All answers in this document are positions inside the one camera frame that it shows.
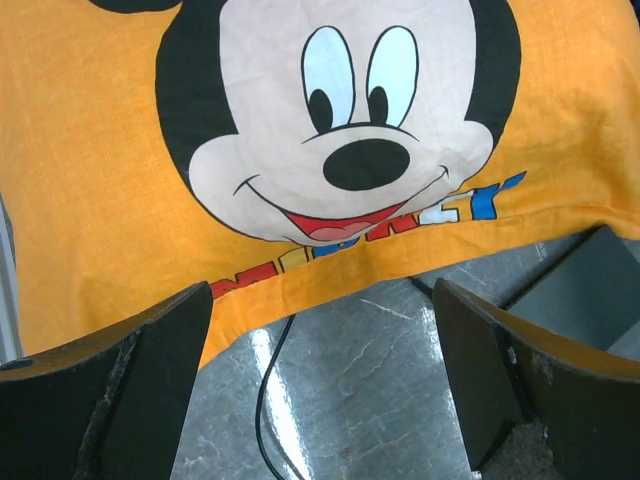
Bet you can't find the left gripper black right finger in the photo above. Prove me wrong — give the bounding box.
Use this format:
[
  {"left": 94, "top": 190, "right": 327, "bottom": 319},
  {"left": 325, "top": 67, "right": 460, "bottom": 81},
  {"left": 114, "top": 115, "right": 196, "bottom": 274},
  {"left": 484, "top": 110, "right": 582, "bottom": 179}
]
[{"left": 432, "top": 279, "right": 639, "bottom": 479}]

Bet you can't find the black network switch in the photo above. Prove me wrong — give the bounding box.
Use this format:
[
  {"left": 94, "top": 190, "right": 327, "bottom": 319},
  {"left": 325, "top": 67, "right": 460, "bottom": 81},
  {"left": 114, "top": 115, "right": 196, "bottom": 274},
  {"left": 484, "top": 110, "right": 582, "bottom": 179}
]
[{"left": 506, "top": 226, "right": 639, "bottom": 361}]

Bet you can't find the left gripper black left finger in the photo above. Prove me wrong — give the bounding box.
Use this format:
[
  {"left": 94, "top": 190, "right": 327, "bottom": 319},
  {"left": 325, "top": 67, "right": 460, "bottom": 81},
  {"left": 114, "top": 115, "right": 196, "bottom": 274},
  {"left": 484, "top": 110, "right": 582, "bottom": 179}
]
[{"left": 1, "top": 282, "right": 213, "bottom": 479}]

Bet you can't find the orange Mickey Mouse pillow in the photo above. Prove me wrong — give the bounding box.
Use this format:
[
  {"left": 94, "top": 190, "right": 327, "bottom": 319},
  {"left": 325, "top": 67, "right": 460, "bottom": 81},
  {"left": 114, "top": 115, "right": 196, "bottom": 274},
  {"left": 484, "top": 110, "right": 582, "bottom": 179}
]
[{"left": 1, "top": 1, "right": 639, "bottom": 362}]

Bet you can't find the black power cord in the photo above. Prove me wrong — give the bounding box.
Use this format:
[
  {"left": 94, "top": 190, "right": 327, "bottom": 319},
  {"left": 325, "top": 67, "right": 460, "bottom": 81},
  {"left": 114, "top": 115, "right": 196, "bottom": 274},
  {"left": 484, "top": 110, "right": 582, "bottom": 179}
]
[{"left": 254, "top": 275, "right": 436, "bottom": 480}]

